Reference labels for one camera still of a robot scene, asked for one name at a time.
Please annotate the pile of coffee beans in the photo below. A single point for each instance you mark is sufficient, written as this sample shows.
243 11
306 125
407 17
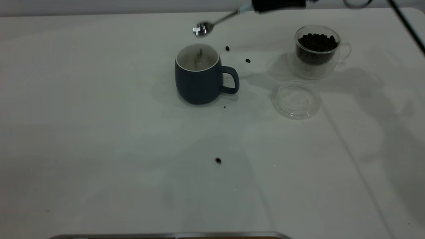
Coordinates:
317 41

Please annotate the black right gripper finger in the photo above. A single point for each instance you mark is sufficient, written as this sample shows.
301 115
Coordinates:
279 5

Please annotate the clear round glass lid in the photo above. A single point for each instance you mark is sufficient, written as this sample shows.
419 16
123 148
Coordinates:
295 108

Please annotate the dark blue-grey ceramic mug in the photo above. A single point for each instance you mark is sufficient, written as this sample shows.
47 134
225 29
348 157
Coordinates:
199 86

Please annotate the clear double-wall glass cup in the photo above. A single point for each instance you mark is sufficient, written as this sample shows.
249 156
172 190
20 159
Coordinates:
315 71

